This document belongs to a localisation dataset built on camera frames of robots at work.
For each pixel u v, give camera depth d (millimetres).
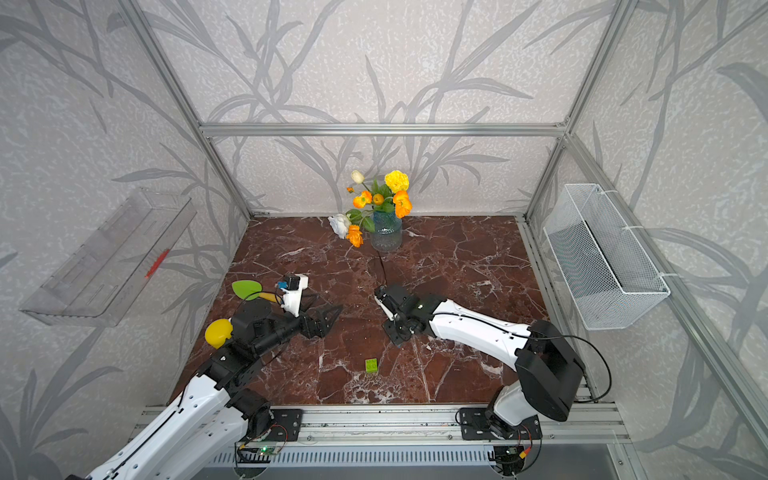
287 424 734
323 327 657
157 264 675
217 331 790
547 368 420
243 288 1010
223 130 940
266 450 706
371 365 824
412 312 605
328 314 669
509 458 715
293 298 649
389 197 890
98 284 652
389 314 733
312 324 653
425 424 753
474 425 738
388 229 1019
